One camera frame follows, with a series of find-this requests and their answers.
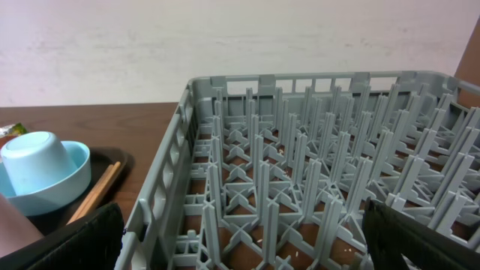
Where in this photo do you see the brown serving tray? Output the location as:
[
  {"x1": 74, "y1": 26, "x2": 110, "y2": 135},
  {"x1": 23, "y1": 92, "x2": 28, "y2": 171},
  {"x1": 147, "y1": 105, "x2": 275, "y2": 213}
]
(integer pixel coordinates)
[{"x1": 0, "y1": 146, "x2": 131, "y2": 260}]

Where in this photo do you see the grey dishwasher rack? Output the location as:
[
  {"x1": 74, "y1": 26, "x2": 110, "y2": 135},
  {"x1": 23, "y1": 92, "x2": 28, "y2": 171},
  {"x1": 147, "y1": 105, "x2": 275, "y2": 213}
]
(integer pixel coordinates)
[{"x1": 115, "y1": 71, "x2": 479, "y2": 269}]

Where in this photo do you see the green foil snack wrapper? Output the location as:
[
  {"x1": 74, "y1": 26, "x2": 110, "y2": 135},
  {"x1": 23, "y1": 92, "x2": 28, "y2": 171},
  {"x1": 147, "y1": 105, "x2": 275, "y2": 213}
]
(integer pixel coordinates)
[{"x1": 0, "y1": 123, "x2": 28, "y2": 138}]

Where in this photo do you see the wooden chopstick left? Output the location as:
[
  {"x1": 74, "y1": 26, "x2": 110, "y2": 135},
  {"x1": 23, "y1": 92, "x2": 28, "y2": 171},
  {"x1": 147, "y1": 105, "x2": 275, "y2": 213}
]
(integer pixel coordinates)
[{"x1": 66, "y1": 163, "x2": 116, "y2": 225}]

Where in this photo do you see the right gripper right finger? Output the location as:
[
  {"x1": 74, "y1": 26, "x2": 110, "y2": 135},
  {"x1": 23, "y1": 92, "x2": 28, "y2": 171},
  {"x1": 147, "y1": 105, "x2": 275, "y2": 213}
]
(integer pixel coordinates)
[{"x1": 362, "y1": 199, "x2": 479, "y2": 270}]

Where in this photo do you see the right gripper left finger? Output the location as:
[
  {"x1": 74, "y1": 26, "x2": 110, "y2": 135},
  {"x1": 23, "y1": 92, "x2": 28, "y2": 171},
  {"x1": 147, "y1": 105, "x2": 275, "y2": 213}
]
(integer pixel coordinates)
[{"x1": 25, "y1": 202, "x2": 125, "y2": 270}]

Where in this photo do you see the wooden chopstick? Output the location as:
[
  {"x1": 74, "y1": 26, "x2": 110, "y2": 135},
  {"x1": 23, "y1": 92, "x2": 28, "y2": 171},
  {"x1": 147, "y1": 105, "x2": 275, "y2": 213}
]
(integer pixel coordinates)
[
  {"x1": 66, "y1": 163, "x2": 116, "y2": 225},
  {"x1": 69, "y1": 160, "x2": 122, "y2": 224}
]

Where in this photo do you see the wooden chopstick right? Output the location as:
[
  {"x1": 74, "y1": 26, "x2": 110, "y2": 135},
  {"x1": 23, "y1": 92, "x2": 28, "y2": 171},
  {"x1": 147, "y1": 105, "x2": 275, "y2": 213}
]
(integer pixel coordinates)
[{"x1": 69, "y1": 160, "x2": 122, "y2": 224}]

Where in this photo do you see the light blue bowl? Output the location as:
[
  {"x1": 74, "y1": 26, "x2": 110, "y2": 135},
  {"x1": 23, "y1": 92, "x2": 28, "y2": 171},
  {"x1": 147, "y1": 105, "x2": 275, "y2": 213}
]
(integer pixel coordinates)
[{"x1": 1, "y1": 141, "x2": 92, "y2": 216}]

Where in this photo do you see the light blue cup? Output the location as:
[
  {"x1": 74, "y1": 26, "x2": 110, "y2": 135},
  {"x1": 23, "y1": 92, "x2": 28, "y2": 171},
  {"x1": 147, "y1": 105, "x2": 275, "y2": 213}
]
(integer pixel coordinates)
[{"x1": 1, "y1": 131, "x2": 77, "y2": 195}]

